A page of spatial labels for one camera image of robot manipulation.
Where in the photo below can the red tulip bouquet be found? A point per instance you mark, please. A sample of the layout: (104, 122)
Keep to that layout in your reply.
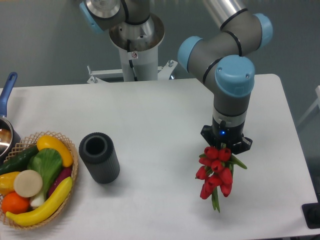
(217, 173)

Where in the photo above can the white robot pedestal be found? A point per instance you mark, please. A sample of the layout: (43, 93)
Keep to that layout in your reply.
(138, 51)

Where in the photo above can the white frame at right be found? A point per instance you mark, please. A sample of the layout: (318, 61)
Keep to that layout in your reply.
(311, 111)

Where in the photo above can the green bok choy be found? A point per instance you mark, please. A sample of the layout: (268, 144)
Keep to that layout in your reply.
(48, 163)

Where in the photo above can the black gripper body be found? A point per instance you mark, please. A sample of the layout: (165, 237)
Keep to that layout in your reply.
(227, 130)

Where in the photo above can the small yellow pepper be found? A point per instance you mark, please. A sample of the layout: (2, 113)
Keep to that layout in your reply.
(7, 182)

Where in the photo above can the blue handled saucepan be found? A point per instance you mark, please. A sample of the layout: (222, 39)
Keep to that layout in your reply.
(8, 136)

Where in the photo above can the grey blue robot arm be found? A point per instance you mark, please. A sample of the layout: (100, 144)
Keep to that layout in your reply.
(220, 64)

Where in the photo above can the dark green cucumber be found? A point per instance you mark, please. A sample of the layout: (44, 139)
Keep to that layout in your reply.
(18, 162)

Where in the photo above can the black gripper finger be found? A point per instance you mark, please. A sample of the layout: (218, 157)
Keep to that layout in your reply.
(208, 134)
(241, 146)

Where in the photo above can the woven wicker basket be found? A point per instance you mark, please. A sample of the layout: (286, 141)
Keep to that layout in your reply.
(30, 141)

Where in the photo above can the black device at edge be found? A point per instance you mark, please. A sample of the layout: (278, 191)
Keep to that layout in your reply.
(311, 212)

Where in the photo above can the long yellow banana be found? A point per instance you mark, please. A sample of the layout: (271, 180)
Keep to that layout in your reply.
(49, 207)

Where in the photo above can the dark grey ribbed vase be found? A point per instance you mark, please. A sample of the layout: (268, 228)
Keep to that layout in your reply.
(98, 153)

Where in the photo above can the orange fruit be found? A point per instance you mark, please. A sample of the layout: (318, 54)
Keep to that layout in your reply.
(15, 203)

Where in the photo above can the purple eggplant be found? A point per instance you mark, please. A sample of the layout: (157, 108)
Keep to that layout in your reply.
(65, 172)

